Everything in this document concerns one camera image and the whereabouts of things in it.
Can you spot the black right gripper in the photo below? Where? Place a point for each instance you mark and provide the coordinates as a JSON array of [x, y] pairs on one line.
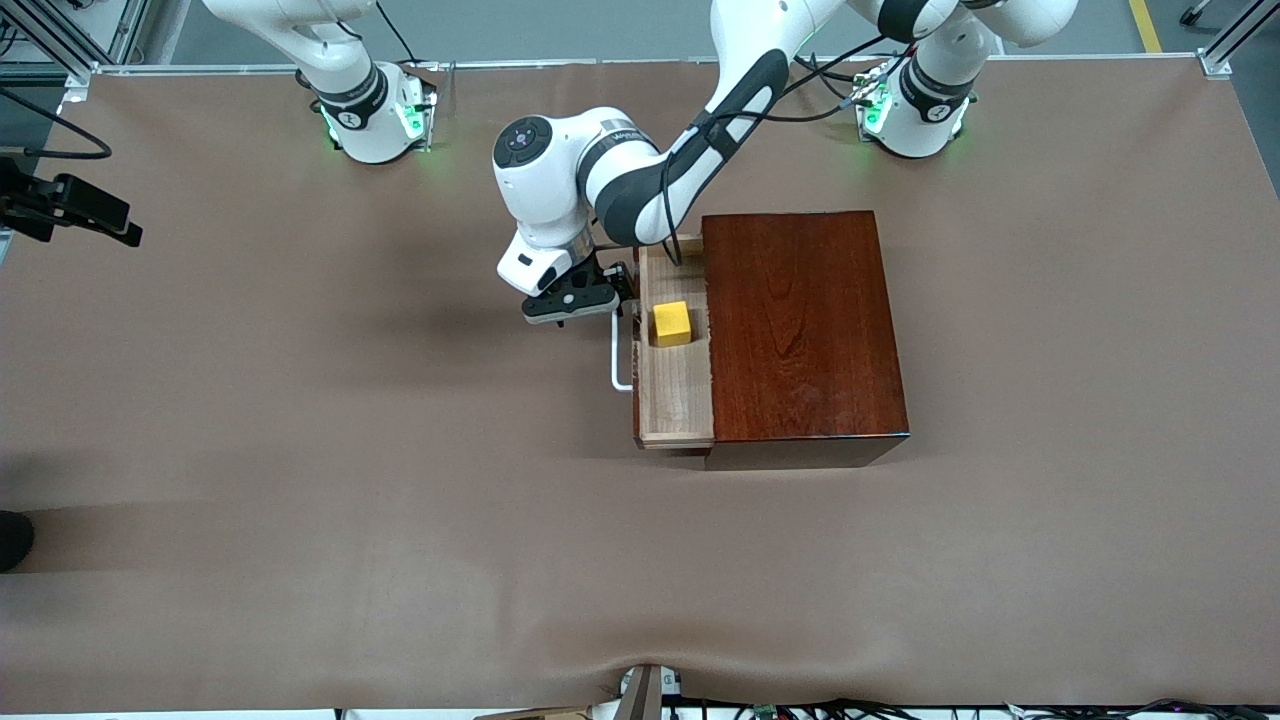
[[42, 203]]

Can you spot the black round object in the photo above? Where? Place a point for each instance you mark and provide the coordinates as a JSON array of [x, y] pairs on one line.
[[12, 540]]

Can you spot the aluminium frame post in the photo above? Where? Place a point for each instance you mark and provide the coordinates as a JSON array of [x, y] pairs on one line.
[[50, 40], [1235, 40]]

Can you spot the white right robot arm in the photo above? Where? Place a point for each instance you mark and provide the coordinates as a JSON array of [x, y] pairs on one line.
[[360, 110]]

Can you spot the cardboard piece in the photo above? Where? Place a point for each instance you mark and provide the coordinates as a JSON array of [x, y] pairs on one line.
[[530, 714]]

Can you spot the brown table cloth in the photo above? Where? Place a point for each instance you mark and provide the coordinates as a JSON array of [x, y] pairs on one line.
[[400, 550]]

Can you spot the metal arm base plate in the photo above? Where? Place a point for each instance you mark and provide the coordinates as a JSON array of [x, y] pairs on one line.
[[442, 80]]

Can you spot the dark wooden cabinet box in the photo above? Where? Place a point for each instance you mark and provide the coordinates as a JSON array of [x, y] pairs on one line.
[[800, 330]]

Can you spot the metal mount bracket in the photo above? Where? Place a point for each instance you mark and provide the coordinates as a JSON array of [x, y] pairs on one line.
[[645, 695]]

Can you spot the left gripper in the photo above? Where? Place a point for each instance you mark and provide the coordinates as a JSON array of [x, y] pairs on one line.
[[612, 277]]

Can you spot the yellow block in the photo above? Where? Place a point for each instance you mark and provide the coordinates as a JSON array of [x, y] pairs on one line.
[[672, 325]]

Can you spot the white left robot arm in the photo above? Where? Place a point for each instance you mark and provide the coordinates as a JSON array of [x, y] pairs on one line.
[[630, 180]]

